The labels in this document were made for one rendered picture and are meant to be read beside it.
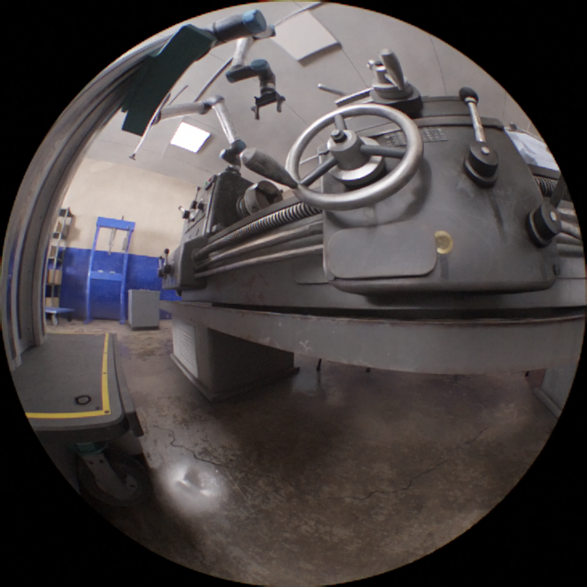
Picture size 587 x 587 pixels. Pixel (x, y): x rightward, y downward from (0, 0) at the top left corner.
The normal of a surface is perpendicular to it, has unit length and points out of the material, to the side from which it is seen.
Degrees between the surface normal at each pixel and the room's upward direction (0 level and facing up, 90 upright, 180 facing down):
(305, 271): 90
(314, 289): 90
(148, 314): 90
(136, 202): 90
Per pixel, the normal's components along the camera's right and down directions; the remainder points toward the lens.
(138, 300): 0.84, 0.00
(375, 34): -0.02, 1.00
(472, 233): -0.62, -0.05
